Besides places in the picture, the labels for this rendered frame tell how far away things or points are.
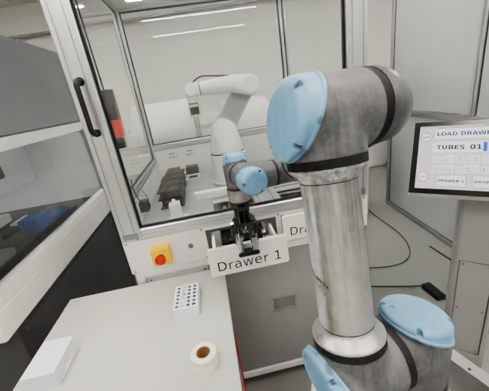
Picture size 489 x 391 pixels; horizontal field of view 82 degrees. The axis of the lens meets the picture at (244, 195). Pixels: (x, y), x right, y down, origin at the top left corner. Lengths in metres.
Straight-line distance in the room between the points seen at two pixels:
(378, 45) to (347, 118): 4.38
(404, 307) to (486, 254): 0.95
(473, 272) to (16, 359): 1.81
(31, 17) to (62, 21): 3.81
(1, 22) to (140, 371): 4.68
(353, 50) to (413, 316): 0.88
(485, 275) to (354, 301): 1.16
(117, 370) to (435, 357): 0.77
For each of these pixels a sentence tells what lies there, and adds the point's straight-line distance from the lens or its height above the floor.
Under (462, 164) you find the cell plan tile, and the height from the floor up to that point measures 1.06.
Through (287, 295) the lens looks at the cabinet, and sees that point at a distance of 1.41.
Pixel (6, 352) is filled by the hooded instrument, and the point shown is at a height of 0.70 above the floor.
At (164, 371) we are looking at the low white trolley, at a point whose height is 0.76.
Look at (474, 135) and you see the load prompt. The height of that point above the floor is 1.15.
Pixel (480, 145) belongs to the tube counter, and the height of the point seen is 1.11.
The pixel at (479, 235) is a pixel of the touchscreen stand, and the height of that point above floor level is 0.75.
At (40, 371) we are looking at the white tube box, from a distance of 1.04.
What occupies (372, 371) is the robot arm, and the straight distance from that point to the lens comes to 0.53.
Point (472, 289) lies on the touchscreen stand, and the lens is 1.63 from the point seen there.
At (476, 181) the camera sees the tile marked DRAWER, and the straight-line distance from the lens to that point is 1.32.
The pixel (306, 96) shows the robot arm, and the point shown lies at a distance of 0.37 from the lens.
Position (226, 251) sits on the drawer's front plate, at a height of 0.91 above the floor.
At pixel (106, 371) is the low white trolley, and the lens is 1.00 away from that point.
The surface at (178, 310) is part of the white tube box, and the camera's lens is 1.02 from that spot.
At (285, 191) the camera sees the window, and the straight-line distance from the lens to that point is 1.16.
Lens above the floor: 1.43
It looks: 20 degrees down
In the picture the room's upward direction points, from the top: 9 degrees counter-clockwise
